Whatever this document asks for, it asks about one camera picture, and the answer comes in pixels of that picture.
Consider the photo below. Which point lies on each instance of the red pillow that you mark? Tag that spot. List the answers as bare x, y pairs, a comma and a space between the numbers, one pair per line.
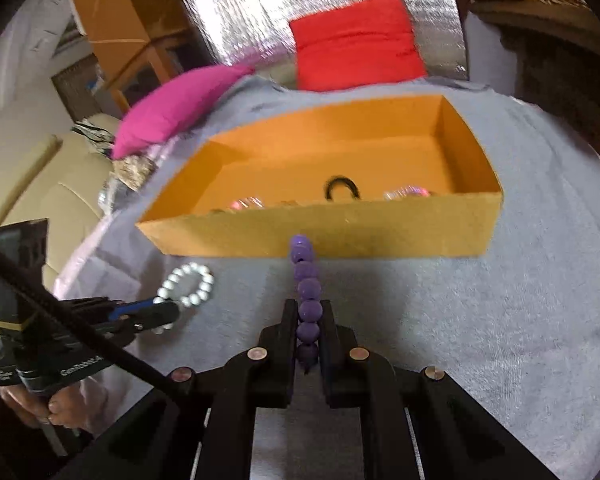
355, 40

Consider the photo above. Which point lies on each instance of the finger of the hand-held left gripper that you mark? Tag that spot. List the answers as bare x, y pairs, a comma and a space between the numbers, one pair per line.
130, 309
155, 317

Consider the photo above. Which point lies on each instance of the wooden shelf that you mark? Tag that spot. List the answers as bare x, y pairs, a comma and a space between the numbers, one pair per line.
530, 16

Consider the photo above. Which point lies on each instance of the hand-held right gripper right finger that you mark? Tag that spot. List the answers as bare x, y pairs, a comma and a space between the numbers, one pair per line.
330, 345

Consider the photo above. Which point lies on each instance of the orange cardboard box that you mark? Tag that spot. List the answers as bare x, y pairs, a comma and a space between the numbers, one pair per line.
330, 230

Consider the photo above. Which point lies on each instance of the silver foil panel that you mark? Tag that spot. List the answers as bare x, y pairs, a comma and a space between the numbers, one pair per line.
250, 5

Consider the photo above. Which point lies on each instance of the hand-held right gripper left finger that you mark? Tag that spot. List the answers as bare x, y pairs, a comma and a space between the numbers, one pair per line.
287, 340

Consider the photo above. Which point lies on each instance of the beige patterned cloth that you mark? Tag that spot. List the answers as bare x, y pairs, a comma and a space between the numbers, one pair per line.
132, 172

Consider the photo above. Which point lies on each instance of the beige sofa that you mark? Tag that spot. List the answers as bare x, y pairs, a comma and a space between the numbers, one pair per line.
40, 185

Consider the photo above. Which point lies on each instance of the wooden cabinet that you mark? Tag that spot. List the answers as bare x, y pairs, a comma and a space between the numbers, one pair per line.
120, 10

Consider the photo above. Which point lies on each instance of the pale pink sheet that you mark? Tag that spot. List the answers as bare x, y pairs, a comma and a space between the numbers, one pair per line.
87, 255

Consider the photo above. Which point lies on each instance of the person's left hand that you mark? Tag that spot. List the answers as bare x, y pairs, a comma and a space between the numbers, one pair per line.
55, 402

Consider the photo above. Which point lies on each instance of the magenta pillow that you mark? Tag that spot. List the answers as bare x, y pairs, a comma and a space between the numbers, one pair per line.
180, 105

